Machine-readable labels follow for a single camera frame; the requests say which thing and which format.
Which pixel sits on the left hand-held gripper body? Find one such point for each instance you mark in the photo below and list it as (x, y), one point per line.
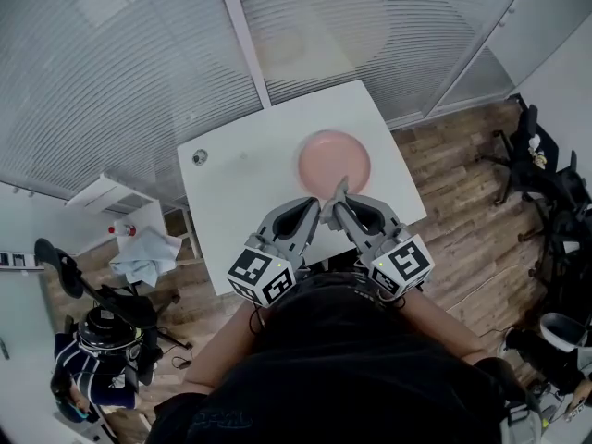
(252, 271)

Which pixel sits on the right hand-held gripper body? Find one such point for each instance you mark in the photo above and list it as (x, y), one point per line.
(407, 262)

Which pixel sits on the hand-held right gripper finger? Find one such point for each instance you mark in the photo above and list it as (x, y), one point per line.
(353, 234)
(389, 218)

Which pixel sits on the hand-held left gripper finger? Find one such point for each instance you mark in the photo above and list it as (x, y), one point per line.
(312, 227)
(268, 225)

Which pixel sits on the small grey rag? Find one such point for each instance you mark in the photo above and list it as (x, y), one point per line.
(341, 188)

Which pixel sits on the big pink plate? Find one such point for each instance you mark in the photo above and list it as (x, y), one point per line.
(333, 160)

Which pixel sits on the person's right forearm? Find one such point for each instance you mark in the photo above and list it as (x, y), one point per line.
(439, 326)

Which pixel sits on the person's left forearm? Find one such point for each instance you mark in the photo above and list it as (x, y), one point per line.
(222, 349)

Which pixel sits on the light blue towel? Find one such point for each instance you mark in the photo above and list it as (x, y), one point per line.
(148, 257)

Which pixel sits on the person's black shirt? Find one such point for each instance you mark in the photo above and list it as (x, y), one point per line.
(351, 377)

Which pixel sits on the white bottle with red cap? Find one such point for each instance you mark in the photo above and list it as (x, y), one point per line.
(124, 230)

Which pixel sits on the white slatted side table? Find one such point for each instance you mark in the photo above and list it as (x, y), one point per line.
(115, 197)

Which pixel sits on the black round helmet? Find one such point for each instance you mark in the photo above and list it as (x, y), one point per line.
(104, 326)

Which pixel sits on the white grey round seat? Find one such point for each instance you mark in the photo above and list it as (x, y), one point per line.
(562, 329)

